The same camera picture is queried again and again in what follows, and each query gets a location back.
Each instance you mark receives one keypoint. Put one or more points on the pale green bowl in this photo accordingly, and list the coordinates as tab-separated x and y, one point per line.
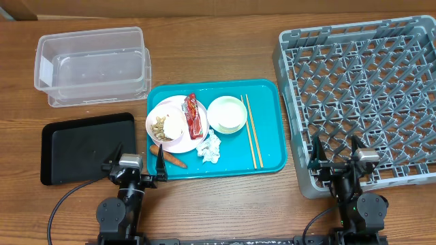
213	114

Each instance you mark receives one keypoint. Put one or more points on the orange carrot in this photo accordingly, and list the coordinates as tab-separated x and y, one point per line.
168	157

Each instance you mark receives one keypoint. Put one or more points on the grey dishwasher rack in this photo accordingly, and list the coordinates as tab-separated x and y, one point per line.
375	80

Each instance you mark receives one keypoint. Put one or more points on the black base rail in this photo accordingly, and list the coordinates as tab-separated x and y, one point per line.
296	240

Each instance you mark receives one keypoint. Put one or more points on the black plastic tray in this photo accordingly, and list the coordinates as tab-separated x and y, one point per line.
74	150

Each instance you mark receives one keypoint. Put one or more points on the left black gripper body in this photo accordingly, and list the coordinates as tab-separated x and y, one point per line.
146	182

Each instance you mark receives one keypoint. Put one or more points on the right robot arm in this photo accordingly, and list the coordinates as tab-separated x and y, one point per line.
362	214

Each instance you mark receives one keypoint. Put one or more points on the white cup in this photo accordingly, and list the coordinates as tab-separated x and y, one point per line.
230	115

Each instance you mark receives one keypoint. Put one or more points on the pink plate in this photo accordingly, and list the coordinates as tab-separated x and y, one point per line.
184	143

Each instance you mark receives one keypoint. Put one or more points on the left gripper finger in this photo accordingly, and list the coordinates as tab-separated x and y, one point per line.
162	175
115	155

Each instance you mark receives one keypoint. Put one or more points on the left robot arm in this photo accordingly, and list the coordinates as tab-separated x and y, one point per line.
118	217

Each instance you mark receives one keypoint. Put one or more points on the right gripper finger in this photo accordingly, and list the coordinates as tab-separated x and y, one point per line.
318	151
356	144

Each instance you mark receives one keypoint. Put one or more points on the white tissue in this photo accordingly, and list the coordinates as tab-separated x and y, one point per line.
209	148

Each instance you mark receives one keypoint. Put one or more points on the clear plastic bin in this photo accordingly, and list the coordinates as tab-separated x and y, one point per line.
92	67

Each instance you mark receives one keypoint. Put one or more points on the red snack wrapper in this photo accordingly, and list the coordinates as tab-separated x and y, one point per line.
190	109

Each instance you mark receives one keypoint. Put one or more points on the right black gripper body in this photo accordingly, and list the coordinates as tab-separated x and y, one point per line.
334	169

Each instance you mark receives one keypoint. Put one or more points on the teal serving tray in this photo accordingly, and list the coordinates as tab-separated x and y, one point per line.
235	150

